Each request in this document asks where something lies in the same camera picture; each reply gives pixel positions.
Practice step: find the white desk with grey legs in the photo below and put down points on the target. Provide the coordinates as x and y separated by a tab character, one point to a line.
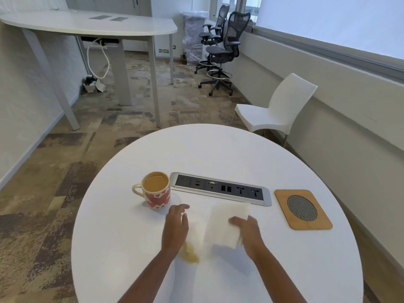
79	23

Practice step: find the small open cardboard box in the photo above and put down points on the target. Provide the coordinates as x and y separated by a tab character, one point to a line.
91	85

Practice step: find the person's left forearm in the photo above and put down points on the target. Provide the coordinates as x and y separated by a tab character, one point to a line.
148	277

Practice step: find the white wall cabinets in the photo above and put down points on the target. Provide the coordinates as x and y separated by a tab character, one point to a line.
107	4

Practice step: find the wooden coaster with mesh centre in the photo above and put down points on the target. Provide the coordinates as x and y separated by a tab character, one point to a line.
281	211

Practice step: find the window with white blinds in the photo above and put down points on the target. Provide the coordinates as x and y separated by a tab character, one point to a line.
331	22

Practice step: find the coffee puddle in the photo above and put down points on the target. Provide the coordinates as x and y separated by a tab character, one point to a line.
191	255

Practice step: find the heart-patterned coffee mug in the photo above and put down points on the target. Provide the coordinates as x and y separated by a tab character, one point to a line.
156	198

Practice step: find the black power strip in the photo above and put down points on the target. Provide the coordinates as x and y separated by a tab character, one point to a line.
94	39

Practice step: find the plastic wrapped bundle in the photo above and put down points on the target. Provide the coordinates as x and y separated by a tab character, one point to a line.
192	34

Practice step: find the green exit sign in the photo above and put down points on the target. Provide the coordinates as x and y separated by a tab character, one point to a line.
164	51

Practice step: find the person's right forearm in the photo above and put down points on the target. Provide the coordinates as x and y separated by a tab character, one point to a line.
277	280

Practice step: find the silver power socket panel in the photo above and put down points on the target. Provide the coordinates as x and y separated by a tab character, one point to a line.
217	186

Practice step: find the white paper napkin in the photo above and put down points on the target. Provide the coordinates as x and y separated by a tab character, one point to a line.
221	224

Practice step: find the round white table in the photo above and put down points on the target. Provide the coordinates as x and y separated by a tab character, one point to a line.
221	148

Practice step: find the black office chair with footring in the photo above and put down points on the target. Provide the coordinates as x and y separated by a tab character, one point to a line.
233	31

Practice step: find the person's right hand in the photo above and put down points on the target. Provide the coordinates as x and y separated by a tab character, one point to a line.
251	236

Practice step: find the person's left hand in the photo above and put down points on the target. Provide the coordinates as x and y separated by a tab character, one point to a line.
175	230

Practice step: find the white plastic chair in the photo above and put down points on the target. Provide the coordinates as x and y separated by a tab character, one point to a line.
284	100

